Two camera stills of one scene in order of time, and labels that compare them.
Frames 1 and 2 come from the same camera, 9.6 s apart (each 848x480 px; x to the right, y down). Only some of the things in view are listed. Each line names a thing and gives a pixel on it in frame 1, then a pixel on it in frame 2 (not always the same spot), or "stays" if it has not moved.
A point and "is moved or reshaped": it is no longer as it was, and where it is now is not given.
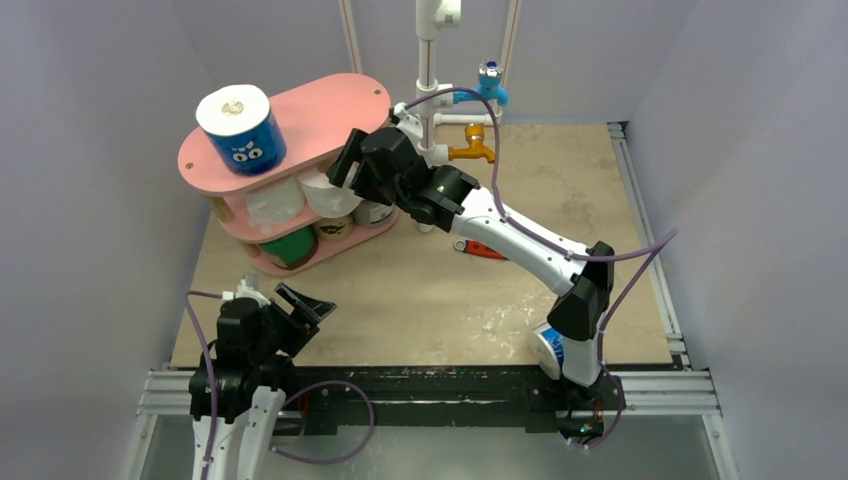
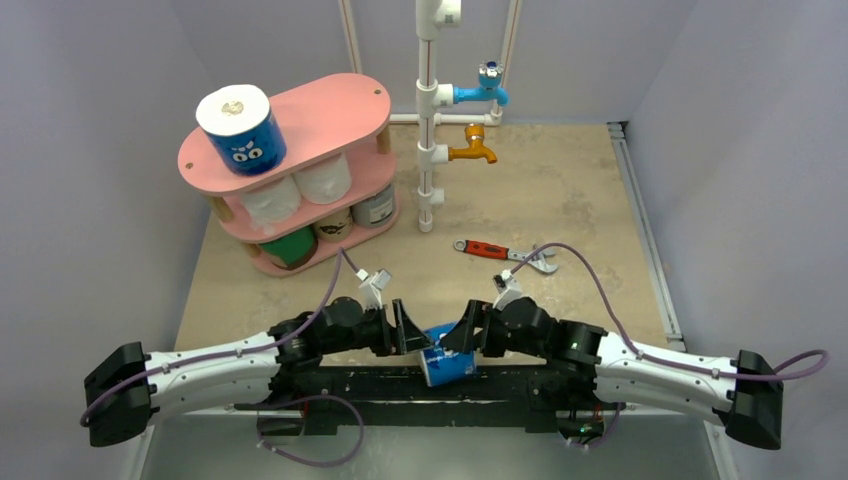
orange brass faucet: x=475 y=134 stays
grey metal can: x=373 y=213 stays
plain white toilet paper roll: x=275 y=203 stays
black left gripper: x=301 y=324 to x=407 y=335
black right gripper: x=361 y=168 to x=481 y=327
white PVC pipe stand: x=432 y=15 stays
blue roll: x=556 y=341 is moved or reshaped
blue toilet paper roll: x=241 y=125 stays
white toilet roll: x=326 y=198 is moved or reshaped
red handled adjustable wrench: x=478 y=248 stays
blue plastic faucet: x=490 y=88 stays
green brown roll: x=294 y=249 stays
